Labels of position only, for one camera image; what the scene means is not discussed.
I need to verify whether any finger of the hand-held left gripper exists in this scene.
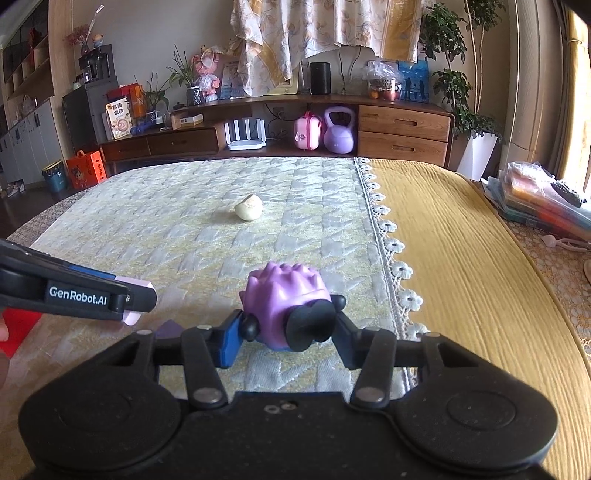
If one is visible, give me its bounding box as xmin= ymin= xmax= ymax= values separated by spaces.
xmin=0 ymin=237 xmax=117 ymax=281
xmin=0 ymin=268 xmax=158 ymax=321

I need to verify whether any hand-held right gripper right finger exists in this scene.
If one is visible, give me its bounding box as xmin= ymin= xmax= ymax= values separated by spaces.
xmin=333 ymin=308 xmax=467 ymax=411

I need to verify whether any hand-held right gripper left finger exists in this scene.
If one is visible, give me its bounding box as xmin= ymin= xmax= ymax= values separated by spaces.
xmin=121 ymin=308 xmax=245 ymax=409

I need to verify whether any pink sticky note pad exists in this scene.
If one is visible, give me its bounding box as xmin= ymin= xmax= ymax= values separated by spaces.
xmin=115 ymin=276 xmax=154 ymax=325

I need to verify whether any red tin box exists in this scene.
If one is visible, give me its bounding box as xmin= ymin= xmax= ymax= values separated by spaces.
xmin=0 ymin=308 xmax=44 ymax=358

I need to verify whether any purple hedgehog toy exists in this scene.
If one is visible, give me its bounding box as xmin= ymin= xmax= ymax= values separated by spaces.
xmin=240 ymin=261 xmax=347 ymax=352

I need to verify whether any person's left hand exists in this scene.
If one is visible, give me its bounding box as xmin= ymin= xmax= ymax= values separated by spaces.
xmin=0 ymin=324 xmax=11 ymax=387

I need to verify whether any dark purple small block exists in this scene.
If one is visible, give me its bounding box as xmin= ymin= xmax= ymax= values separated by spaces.
xmin=154 ymin=319 xmax=183 ymax=341

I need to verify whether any teal bucket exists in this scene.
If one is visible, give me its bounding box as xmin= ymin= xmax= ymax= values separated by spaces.
xmin=41 ymin=161 xmax=70 ymax=193

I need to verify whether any orange gift box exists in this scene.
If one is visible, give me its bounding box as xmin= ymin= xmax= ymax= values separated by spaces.
xmin=66 ymin=150 xmax=108 ymax=190

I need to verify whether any pale quilted bed cover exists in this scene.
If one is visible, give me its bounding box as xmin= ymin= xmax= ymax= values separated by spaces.
xmin=9 ymin=156 xmax=428 ymax=402

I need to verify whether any small cream round toy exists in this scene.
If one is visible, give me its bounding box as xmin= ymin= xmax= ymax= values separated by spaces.
xmin=234 ymin=194 xmax=264 ymax=222

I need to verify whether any white cabinet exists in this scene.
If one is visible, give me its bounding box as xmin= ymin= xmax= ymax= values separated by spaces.
xmin=0 ymin=99 xmax=65 ymax=190

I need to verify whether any yellow blanket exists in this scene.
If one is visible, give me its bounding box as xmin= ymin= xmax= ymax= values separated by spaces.
xmin=369 ymin=158 xmax=591 ymax=472

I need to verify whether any grey fridge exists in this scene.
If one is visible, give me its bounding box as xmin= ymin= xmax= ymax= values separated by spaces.
xmin=62 ymin=76 xmax=122 ymax=155

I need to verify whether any white orange snack box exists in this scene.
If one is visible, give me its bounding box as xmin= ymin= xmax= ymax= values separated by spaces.
xmin=105 ymin=98 xmax=133 ymax=140

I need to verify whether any small potted plant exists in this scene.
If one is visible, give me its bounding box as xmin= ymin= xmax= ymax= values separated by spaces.
xmin=134 ymin=76 xmax=174 ymax=126

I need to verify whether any orange gift bag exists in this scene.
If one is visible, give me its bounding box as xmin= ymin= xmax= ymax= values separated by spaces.
xmin=106 ymin=83 xmax=146 ymax=118

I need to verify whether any white router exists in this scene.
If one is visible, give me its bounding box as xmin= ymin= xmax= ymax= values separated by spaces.
xmin=224 ymin=117 xmax=267 ymax=151

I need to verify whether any purple kettlebell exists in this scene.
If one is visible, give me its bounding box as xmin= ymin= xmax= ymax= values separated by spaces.
xmin=323 ymin=106 xmax=357 ymax=154

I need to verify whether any black coffee machine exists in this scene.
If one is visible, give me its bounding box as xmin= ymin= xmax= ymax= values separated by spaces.
xmin=78 ymin=44 xmax=114 ymax=86

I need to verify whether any pink toy suitcase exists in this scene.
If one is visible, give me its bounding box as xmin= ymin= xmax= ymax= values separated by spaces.
xmin=294 ymin=111 xmax=322 ymax=151

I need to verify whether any potted plant in patterned pot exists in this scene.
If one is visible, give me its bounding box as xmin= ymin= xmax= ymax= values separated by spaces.
xmin=168 ymin=45 xmax=204 ymax=107

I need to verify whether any vase with pink flowers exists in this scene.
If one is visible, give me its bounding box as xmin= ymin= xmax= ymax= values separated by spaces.
xmin=65 ymin=25 xmax=93 ymax=57

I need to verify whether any wooden media cabinet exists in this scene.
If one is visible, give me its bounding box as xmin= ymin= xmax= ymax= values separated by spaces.
xmin=99 ymin=92 xmax=455 ymax=169

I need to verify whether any potted tree in white pot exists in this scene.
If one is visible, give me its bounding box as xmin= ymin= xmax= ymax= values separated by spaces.
xmin=418 ymin=0 xmax=504 ymax=182

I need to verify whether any stack of colourful folders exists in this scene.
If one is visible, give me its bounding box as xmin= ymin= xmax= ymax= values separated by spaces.
xmin=482 ymin=161 xmax=591 ymax=241

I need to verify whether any pink doll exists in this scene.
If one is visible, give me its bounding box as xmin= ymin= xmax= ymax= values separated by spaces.
xmin=191 ymin=45 xmax=221 ymax=103

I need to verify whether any blue picture card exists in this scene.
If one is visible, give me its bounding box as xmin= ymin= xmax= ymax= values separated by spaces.
xmin=222 ymin=60 xmax=252 ymax=100

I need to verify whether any plastic bag of fruit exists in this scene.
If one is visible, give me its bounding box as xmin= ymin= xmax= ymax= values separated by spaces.
xmin=361 ymin=59 xmax=400 ymax=101

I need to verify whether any black speaker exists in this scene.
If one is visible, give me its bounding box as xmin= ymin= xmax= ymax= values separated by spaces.
xmin=309 ymin=61 xmax=332 ymax=95

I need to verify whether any covered floor air conditioner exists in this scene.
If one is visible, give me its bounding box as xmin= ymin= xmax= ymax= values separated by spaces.
xmin=503 ymin=0 xmax=591 ymax=185

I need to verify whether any floral cloth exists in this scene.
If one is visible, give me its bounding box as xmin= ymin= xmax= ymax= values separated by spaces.
xmin=229 ymin=0 xmax=424 ymax=88

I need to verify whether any wooden wall shelf unit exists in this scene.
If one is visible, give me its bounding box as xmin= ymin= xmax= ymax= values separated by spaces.
xmin=0 ymin=0 xmax=56 ymax=102

